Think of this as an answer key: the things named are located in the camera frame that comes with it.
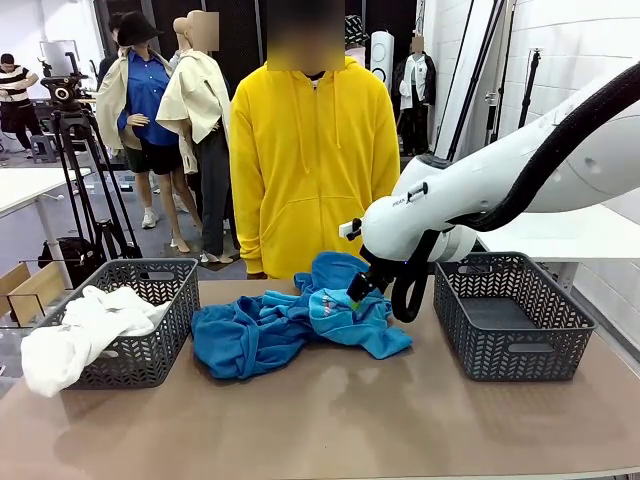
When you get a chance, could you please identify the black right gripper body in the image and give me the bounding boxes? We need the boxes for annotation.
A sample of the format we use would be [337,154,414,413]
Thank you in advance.
[348,248,396,305]

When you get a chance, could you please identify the light blue printed garment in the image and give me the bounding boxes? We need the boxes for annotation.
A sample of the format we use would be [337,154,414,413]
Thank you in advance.
[259,285,414,360]

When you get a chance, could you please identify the dark blue garment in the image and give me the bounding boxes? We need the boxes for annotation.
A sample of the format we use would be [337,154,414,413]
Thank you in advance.
[191,251,372,380]

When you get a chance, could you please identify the white garment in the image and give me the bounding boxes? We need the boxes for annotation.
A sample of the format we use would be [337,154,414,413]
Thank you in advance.
[20,284,171,399]

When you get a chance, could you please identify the person's right forearm yellow sleeve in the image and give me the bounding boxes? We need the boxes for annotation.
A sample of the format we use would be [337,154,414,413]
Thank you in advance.
[233,189,270,275]

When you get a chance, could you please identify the person in yellow hoodie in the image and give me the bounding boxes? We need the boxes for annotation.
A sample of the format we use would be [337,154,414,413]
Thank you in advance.
[228,0,401,280]

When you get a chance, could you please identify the grey plastic lattice basket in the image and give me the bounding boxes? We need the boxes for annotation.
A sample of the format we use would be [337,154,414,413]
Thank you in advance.
[432,252,598,383]
[30,257,201,390]

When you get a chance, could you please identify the mannequin in black jacket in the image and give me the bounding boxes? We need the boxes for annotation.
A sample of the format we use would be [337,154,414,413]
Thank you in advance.
[392,34,437,157]

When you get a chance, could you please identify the white tower air conditioner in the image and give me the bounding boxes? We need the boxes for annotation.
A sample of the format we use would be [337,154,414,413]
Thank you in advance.
[369,30,395,95]

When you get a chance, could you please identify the thin black pole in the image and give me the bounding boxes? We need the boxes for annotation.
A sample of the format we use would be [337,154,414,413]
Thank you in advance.
[432,0,476,157]

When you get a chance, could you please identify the mannequin in pink top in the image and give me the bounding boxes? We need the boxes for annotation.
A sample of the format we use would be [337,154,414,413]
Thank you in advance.
[344,44,371,69]

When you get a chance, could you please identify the black leaning light stand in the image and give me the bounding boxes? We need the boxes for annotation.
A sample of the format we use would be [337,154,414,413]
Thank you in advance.
[487,0,519,144]
[443,0,507,162]

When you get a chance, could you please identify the mannequin in beige jacket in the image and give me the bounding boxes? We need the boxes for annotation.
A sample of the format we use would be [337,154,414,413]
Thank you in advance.
[156,9,239,265]

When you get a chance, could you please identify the black patterned bucket hat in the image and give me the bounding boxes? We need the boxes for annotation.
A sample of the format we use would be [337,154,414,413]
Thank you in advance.
[344,14,370,46]

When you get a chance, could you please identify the black upright light stand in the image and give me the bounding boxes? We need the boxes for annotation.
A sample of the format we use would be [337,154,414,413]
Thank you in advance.
[517,49,544,129]

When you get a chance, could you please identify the mannequin in blue shirt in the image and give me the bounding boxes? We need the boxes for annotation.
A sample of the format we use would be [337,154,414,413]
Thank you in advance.
[94,29,201,254]

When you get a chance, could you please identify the black bag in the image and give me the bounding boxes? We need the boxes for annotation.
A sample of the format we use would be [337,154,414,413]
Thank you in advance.
[38,237,96,289]

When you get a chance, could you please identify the wooden plank rack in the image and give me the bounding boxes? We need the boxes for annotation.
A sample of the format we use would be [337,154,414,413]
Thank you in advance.
[0,259,69,329]

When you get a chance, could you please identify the black brimmed hat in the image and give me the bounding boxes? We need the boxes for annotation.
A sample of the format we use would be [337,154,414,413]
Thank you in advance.
[116,11,165,47]

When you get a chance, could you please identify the grey plastic step stool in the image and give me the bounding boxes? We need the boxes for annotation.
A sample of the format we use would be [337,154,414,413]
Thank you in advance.
[29,133,60,165]

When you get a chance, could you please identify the person in striped shirt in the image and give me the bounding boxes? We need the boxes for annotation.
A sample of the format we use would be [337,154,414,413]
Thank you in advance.
[0,52,44,151]

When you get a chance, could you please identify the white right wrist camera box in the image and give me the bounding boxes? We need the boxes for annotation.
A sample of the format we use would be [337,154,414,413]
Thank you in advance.
[338,218,364,242]

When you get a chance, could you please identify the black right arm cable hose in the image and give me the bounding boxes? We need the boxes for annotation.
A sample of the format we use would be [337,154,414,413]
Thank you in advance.
[391,62,640,324]

